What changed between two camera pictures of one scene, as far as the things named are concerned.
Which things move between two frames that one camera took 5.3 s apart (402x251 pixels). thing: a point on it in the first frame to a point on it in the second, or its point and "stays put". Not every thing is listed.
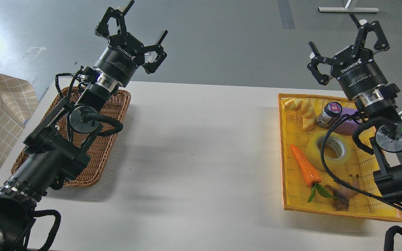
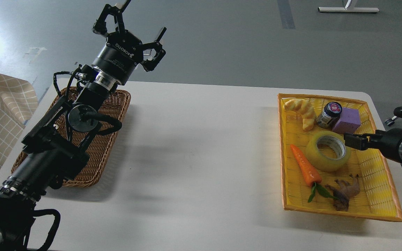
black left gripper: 119,62 stays put
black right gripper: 359,71 to 387,141
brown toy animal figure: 342,194 stays put
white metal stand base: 350,9 stays put
